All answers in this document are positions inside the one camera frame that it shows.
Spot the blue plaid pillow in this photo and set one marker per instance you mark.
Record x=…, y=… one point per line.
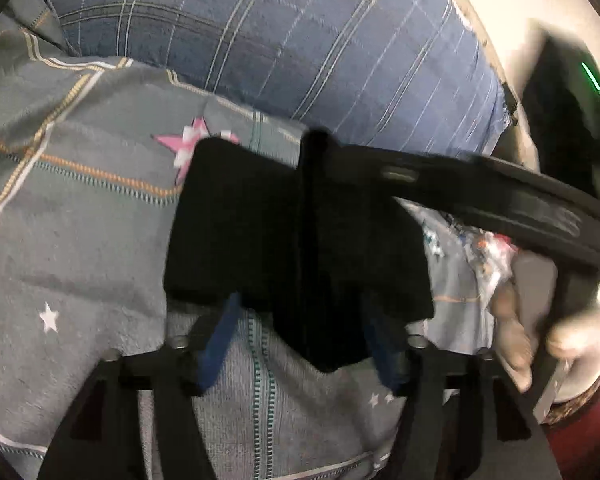
x=280, y=35

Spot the person's right hand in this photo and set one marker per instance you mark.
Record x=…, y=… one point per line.
x=515, y=340

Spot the black pants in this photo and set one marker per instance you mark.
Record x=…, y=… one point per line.
x=240, y=235

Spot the grey star-print bed sheet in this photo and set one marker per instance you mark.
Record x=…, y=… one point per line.
x=80, y=240

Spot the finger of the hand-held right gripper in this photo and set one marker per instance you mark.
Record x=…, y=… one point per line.
x=380, y=175

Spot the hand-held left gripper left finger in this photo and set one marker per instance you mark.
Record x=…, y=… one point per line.
x=220, y=345

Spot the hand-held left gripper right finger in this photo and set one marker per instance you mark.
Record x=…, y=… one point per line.
x=385, y=360

